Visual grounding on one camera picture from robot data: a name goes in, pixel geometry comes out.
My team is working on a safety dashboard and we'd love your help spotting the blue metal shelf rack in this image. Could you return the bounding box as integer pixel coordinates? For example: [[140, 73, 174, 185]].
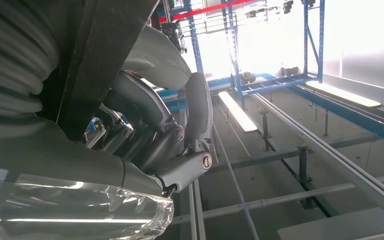
[[182, 0, 325, 100]]

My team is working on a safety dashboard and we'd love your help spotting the thin grey ceiling pipe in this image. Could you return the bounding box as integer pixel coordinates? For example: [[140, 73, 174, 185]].
[[211, 122, 261, 240]]

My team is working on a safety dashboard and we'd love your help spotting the white ceiling light panel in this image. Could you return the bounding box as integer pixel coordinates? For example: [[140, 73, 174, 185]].
[[305, 80, 382, 109], [217, 91, 258, 133]]

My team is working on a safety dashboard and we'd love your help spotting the red barrier belt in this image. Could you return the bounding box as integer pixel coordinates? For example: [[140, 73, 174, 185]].
[[158, 0, 256, 22]]

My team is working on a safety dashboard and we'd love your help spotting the blue metal beam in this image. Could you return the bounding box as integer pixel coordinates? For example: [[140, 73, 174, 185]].
[[288, 84, 384, 148]]

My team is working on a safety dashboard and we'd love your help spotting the grey ceiling cable tray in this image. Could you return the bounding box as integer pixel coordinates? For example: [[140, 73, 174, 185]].
[[253, 92, 384, 226]]

